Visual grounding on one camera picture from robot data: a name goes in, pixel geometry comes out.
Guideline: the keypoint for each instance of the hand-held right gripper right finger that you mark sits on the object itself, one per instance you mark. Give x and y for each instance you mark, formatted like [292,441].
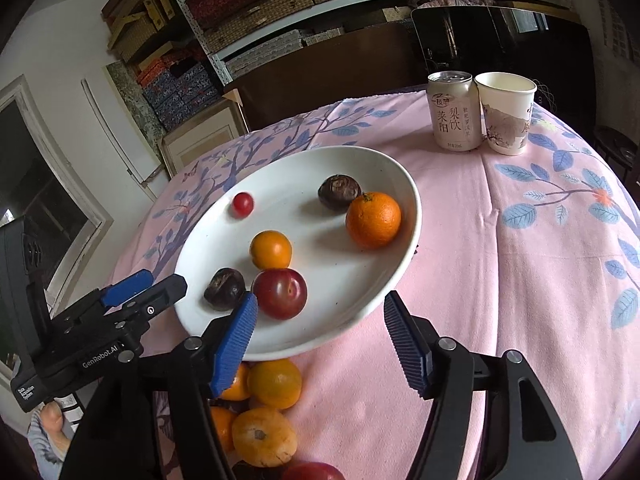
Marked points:
[405,350]

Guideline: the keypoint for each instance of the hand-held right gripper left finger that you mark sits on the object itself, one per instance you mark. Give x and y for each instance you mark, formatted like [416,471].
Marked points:
[235,345]

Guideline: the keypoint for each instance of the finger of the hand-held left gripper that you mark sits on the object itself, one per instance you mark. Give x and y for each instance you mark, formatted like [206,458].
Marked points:
[160,297]
[127,287]

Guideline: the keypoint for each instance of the small orange tomato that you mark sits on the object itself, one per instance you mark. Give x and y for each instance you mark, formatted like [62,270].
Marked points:
[270,250]
[275,384]
[237,385]

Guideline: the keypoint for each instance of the dark water chestnut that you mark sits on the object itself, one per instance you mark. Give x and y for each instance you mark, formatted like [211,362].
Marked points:
[340,191]
[224,289]

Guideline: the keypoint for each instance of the dark red plum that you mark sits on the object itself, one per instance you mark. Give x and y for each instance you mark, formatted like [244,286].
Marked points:
[312,472]
[282,292]

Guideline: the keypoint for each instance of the white ceramic plate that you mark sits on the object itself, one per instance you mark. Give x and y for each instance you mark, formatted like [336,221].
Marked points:
[340,280]

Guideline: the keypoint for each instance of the pale yellow striped fruit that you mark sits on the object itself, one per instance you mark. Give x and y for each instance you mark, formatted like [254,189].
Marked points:
[263,437]

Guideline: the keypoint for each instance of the red cherry tomato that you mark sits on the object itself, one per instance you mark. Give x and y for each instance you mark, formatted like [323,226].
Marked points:
[243,204]

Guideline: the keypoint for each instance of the person's left hand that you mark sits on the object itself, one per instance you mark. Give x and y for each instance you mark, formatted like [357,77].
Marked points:
[50,417]

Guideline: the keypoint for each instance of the pink floral tablecloth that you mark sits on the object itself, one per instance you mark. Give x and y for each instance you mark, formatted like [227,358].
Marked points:
[475,285]

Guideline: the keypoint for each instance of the white framed window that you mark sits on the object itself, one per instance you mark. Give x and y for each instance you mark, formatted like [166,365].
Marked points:
[45,190]

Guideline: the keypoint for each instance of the white leaning strip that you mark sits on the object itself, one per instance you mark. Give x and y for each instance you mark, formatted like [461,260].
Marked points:
[112,130]

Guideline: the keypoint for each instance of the grey marble slab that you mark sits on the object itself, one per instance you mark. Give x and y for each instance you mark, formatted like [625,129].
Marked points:
[132,105]

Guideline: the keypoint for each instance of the stack of blue patterned boxes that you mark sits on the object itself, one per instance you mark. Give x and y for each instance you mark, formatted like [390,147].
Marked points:
[180,92]

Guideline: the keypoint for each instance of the white drink can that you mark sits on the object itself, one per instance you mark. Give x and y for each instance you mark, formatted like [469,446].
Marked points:
[452,115]

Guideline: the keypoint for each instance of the white metal shelf rack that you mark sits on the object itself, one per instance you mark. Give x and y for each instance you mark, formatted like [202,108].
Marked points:
[215,60]

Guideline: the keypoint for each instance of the white printed paper cup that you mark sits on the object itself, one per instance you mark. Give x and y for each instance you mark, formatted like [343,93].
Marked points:
[505,120]

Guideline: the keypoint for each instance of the dark wooden board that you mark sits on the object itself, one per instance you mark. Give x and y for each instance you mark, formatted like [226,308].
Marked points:
[325,70]

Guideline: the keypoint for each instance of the dark wooden chair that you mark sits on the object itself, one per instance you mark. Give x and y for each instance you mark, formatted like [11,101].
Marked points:
[617,155]

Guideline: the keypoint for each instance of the dark glass panel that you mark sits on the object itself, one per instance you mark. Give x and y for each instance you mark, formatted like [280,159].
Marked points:
[500,45]

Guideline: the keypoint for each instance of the stack of woven boxes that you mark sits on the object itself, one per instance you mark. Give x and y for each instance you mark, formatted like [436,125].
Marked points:
[280,0]

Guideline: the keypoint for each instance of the pale lattice panel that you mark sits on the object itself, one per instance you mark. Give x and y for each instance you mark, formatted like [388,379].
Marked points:
[612,30]

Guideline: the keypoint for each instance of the pale picture frame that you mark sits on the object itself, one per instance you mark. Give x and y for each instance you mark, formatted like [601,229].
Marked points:
[200,140]

